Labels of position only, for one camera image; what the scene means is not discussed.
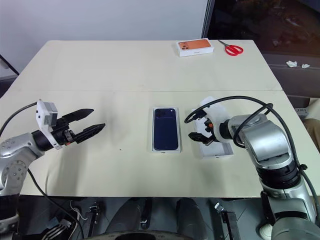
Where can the orange printed phone box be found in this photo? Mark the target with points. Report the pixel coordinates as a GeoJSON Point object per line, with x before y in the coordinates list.
{"type": "Point", "coordinates": [195, 47]}

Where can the crumpled white paper scrap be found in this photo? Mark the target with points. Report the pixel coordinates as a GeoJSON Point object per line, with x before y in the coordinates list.
{"type": "Point", "coordinates": [291, 63]}
{"type": "Point", "coordinates": [305, 66]}

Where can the black sneaker with white stripes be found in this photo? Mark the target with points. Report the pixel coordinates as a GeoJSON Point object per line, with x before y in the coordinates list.
{"type": "Point", "coordinates": [58, 226]}

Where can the white phone box base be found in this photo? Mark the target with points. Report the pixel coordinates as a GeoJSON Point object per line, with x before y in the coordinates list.
{"type": "Point", "coordinates": [166, 151]}

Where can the black chair frame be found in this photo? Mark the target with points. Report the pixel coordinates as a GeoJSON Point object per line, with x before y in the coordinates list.
{"type": "Point", "coordinates": [7, 65]}

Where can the dark blue smartphone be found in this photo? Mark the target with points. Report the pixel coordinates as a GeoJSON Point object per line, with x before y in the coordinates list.
{"type": "Point", "coordinates": [165, 132]}

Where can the dark rounded leg shape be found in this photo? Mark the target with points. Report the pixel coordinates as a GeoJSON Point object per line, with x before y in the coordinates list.
{"type": "Point", "coordinates": [127, 215]}
{"type": "Point", "coordinates": [191, 215]}

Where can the white phone box lid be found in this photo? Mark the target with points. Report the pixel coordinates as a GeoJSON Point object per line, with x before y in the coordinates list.
{"type": "Point", "coordinates": [217, 151]}

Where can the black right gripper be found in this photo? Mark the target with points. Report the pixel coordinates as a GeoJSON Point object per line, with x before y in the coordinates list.
{"type": "Point", "coordinates": [209, 128]}

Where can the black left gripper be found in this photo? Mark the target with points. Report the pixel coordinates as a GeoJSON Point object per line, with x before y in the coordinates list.
{"type": "Point", "coordinates": [61, 135]}

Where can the black metal stand bracket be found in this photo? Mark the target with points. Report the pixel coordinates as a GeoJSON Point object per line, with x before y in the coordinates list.
{"type": "Point", "coordinates": [227, 220]}
{"type": "Point", "coordinates": [94, 217]}

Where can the black post with silver clip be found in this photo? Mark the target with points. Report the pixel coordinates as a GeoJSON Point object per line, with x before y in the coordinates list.
{"type": "Point", "coordinates": [146, 212]}

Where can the grey power strip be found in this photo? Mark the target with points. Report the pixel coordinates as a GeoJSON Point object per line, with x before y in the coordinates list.
{"type": "Point", "coordinates": [302, 111]}

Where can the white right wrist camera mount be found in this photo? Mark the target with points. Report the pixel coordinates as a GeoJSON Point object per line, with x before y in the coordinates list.
{"type": "Point", "coordinates": [220, 112]}

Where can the grey window frame post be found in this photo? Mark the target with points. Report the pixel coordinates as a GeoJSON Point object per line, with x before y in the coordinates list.
{"type": "Point", "coordinates": [208, 20]}

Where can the bystander in tan clothes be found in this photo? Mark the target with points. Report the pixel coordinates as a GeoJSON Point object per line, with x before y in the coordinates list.
{"type": "Point", "coordinates": [312, 127]}

